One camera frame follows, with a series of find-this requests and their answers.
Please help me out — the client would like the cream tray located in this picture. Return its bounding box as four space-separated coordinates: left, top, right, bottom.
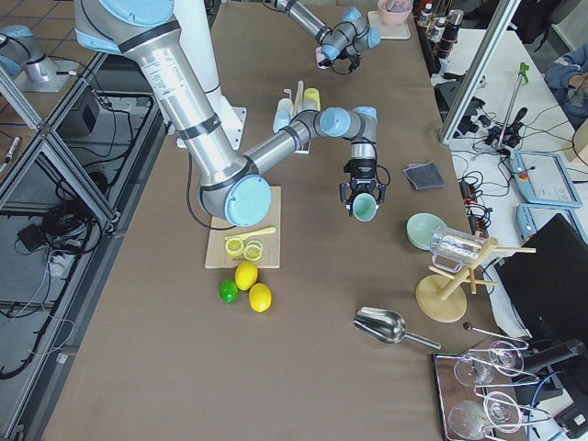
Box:
367 10 411 40

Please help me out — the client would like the black monitor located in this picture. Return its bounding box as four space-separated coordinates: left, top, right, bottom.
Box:
494 214 587 342

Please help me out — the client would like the grey folded cloth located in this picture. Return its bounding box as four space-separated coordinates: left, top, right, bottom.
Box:
402 162 446 190

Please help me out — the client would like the blue teach pendant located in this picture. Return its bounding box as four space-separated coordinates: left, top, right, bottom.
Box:
515 203 585 241
510 152 582 208

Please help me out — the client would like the lemon slice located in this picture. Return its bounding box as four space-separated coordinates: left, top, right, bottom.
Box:
243 241 264 262
224 239 245 257

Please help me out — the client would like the metal scoop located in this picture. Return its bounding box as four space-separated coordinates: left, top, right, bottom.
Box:
353 307 442 351

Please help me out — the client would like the yellow cup on rack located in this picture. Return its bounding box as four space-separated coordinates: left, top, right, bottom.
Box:
303 87 321 107

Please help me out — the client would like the clear glass pitcher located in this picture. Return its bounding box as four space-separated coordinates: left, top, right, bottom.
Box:
430 226 486 273

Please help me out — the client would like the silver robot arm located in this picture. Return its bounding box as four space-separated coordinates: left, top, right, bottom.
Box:
74 1 386 227
262 0 381 74

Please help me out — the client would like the yellow lemon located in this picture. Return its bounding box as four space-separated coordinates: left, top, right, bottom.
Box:
248 283 273 313
234 261 258 291

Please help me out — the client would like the pink bowl of ice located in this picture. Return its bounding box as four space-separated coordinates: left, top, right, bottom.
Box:
377 0 413 26

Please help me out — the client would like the grey cup on rack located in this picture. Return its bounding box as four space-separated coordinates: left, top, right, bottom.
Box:
302 99 321 111

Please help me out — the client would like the yellow plastic knife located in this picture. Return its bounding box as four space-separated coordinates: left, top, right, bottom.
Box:
225 226 277 241

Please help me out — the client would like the wooden mug tree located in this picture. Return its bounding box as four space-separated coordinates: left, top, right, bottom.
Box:
415 237 537 322

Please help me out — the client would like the pink plastic cup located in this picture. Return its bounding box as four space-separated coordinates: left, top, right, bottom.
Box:
315 47 332 70

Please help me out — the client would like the bamboo cutting board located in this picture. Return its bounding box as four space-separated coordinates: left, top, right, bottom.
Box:
205 187 281 269

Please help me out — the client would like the green plastic cup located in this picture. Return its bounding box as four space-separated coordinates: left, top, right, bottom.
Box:
352 193 378 222

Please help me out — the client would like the white wire cup rack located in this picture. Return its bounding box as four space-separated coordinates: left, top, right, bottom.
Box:
273 80 322 154

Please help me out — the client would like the green bowl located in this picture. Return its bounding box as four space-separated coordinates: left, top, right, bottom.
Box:
406 212 447 251

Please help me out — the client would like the green lime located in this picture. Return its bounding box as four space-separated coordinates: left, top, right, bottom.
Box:
219 278 240 304

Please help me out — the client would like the wine glass rack tray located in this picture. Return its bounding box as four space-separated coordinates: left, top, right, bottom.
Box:
432 340 550 440

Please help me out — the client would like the aluminium frame post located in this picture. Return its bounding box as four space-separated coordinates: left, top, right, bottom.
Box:
439 0 520 146

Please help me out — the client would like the light blue cup on rack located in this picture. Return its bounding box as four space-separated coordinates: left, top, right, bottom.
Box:
272 98 293 133

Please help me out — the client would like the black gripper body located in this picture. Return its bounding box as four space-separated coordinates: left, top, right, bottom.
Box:
343 158 380 200
321 45 356 64

